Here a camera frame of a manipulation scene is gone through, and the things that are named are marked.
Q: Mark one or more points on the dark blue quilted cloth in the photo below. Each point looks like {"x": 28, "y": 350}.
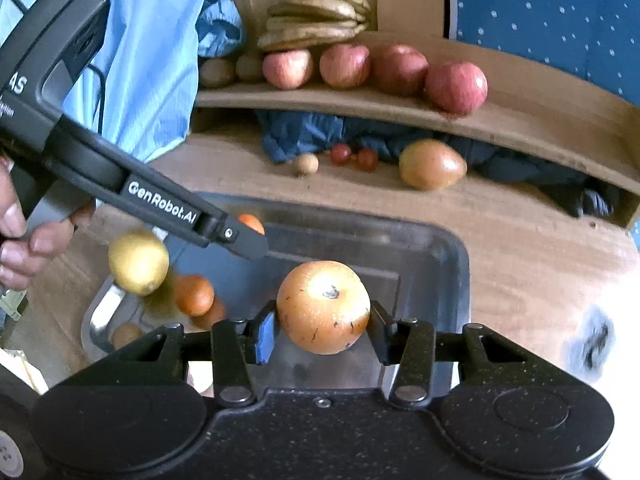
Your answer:
{"x": 300, "y": 135}

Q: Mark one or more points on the wooden desk shelf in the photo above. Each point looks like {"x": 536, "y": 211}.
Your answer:
{"x": 525, "y": 110}

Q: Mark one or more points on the brown kiwi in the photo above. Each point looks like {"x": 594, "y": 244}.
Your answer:
{"x": 216, "y": 72}
{"x": 249, "y": 67}

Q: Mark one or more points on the metal tray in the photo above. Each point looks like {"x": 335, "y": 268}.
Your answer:
{"x": 425, "y": 270}

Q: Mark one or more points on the crumpled light blue cloth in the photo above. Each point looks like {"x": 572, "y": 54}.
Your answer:
{"x": 220, "y": 25}

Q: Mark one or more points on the bunch of ripe bananas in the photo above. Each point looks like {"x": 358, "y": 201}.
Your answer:
{"x": 315, "y": 15}

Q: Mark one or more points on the red apple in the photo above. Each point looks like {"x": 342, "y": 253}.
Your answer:
{"x": 345, "y": 66}
{"x": 400, "y": 69}
{"x": 456, "y": 87}
{"x": 287, "y": 69}

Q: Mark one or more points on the person's left hand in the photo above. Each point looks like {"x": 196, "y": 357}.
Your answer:
{"x": 30, "y": 255}

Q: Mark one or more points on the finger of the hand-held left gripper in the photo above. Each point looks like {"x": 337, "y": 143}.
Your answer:
{"x": 247, "y": 245}

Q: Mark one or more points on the green red mango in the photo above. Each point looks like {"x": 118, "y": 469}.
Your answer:
{"x": 432, "y": 165}

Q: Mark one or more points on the small tangerine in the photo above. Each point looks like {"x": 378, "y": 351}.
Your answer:
{"x": 251, "y": 222}
{"x": 194, "y": 294}

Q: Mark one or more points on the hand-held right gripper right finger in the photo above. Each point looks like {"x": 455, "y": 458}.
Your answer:
{"x": 385, "y": 342}

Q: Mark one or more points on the large orange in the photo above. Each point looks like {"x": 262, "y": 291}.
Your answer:
{"x": 322, "y": 307}

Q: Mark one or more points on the small round brown longan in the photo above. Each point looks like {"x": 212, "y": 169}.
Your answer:
{"x": 306, "y": 164}
{"x": 125, "y": 335}

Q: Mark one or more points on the light blue striped garment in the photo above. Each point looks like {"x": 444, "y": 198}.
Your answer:
{"x": 150, "y": 60}

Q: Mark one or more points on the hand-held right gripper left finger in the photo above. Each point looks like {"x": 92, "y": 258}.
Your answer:
{"x": 265, "y": 337}

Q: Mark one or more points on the blue white-dotted fabric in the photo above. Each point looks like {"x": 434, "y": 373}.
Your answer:
{"x": 550, "y": 10}

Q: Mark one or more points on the yellow lemon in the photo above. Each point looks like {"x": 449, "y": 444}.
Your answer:
{"x": 138, "y": 262}

